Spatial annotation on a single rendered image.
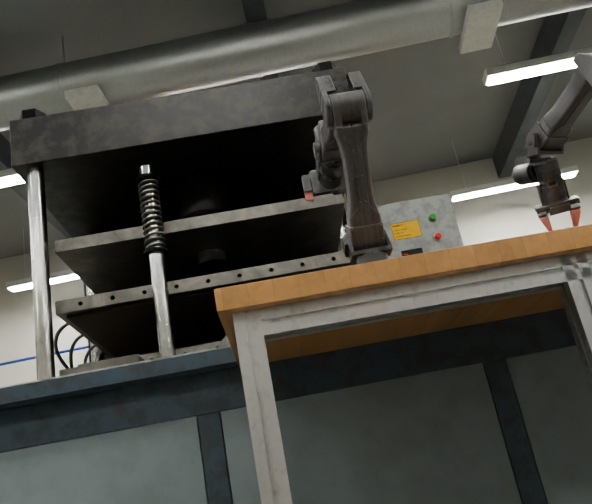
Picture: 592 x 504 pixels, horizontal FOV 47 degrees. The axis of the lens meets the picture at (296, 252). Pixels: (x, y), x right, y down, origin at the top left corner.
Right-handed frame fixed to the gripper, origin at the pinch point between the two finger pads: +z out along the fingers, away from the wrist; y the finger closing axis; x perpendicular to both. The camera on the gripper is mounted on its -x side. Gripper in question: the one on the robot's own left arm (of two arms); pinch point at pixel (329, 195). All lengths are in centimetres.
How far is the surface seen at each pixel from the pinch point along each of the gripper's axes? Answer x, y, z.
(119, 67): -259, 97, 258
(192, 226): -32, 43, 72
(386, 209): -26, -31, 74
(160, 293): -5, 57, 65
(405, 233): -15, -35, 74
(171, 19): -316, 56, 280
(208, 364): 43, 36, -17
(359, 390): 54, 5, -13
